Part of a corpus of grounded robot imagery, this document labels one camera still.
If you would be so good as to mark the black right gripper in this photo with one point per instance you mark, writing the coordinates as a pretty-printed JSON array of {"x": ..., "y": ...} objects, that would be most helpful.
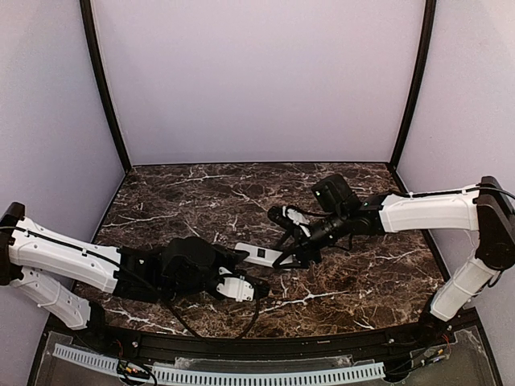
[{"x": 302, "y": 240}]

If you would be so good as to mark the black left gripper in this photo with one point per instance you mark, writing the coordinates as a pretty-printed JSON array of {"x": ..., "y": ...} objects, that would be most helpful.
[{"x": 235, "y": 261}]

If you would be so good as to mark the white and red remote control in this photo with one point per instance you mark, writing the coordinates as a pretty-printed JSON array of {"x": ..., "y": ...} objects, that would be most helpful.
[{"x": 258, "y": 255}]

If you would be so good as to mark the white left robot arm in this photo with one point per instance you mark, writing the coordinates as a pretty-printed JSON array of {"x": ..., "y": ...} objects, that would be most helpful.
[{"x": 31, "y": 255}]

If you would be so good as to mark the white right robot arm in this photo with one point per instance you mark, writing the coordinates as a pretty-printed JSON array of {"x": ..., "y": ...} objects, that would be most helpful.
[{"x": 483, "y": 207}]

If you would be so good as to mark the black right corner post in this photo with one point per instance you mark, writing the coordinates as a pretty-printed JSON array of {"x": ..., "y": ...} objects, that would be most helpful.
[{"x": 416, "y": 82}]

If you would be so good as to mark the black corner post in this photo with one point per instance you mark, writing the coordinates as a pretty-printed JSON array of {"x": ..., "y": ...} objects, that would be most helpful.
[
  {"x": 90, "y": 32},
  {"x": 416, "y": 82}
]

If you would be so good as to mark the black left corner post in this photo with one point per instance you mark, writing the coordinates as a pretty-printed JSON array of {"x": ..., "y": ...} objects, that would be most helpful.
[{"x": 90, "y": 32}]

